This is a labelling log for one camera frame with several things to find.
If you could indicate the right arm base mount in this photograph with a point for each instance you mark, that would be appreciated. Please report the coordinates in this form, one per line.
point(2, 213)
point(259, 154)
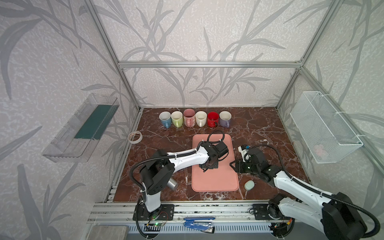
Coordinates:
point(265, 212)

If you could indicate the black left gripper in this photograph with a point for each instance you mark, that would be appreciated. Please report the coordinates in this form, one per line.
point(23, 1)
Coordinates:
point(207, 164)

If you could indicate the horizontal aluminium frame bar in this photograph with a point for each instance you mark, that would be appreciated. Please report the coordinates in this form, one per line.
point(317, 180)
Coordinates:
point(206, 64)

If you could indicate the white tape roll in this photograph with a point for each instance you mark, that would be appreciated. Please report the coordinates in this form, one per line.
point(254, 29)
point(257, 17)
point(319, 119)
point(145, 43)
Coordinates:
point(135, 137)

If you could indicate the white wire basket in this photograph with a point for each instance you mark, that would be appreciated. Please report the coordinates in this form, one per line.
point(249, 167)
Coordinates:
point(325, 131)

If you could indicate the clear plastic wall shelf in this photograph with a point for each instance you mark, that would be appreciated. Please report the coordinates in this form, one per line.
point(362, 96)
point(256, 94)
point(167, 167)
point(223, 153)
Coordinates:
point(79, 137)

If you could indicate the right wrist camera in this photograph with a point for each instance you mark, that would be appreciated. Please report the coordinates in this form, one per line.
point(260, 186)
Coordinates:
point(243, 149)

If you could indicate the pink plastic tray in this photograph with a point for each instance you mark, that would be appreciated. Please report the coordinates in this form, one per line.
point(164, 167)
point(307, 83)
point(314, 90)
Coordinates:
point(222, 179)

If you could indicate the pink mug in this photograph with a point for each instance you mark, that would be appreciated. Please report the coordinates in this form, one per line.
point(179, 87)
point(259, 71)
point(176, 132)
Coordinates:
point(189, 118)

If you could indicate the pale green soap bar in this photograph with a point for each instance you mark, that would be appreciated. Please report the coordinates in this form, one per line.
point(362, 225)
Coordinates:
point(249, 185)

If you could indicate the blue stapler tool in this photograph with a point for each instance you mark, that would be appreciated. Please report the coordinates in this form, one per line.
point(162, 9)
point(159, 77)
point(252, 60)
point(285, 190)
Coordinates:
point(202, 224)

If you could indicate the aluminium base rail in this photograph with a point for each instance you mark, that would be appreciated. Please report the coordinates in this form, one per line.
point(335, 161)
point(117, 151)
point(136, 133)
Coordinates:
point(222, 211)

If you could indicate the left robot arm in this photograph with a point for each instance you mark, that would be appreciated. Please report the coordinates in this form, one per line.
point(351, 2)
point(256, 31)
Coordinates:
point(152, 175)

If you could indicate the blue flower mug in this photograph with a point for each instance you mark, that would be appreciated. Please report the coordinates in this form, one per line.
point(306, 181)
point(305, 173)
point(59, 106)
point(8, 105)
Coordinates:
point(166, 120)

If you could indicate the silver spray bottle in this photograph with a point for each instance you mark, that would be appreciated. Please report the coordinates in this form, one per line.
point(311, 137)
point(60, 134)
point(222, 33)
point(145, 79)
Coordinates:
point(172, 184)

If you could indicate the red mug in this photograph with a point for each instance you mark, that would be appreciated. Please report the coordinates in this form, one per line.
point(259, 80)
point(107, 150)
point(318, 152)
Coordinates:
point(213, 119)

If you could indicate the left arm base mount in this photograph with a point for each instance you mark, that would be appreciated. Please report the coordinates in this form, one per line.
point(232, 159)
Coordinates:
point(164, 213)

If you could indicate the purple mug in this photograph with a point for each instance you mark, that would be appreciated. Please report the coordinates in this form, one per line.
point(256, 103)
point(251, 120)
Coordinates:
point(225, 119)

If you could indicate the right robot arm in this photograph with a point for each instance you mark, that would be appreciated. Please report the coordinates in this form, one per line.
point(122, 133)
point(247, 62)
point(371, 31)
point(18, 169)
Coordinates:
point(333, 215)

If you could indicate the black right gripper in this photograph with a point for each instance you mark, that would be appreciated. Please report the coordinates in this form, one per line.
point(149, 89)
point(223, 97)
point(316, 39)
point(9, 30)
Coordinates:
point(238, 165)

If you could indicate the light green mug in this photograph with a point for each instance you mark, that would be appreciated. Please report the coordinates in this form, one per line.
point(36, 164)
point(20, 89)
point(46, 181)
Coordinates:
point(177, 119)

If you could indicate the white mug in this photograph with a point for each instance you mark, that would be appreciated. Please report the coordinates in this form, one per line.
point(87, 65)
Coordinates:
point(201, 118)

